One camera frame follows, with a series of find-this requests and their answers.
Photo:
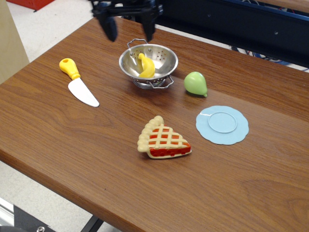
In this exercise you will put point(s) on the steel colander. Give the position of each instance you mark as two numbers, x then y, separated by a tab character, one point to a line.
165	60

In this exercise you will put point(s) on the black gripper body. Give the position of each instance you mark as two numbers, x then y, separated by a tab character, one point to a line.
103	9

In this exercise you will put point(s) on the yellow handled toy knife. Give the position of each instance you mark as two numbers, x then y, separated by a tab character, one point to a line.
77	87

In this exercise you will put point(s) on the red box on floor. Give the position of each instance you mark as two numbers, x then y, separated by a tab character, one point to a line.
31	4

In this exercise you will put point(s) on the green toy pear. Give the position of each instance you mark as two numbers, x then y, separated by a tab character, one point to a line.
195	83

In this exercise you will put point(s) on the black table leg frame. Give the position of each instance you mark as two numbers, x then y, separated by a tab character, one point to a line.
14	219

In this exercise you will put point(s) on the beige cardboard panel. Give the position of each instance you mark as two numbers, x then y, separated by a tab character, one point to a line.
13	56

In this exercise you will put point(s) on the light blue toy plate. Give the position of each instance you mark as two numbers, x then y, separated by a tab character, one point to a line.
222	125

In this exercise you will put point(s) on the dark blue metal frame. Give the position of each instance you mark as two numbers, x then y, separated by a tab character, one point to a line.
275	28

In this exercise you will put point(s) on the yellow toy banana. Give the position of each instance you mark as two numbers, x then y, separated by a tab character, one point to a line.
147	65

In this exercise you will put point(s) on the toy cherry pie slice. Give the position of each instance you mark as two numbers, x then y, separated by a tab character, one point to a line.
160	141

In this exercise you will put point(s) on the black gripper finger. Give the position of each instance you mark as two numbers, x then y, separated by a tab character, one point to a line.
148	23
108	25

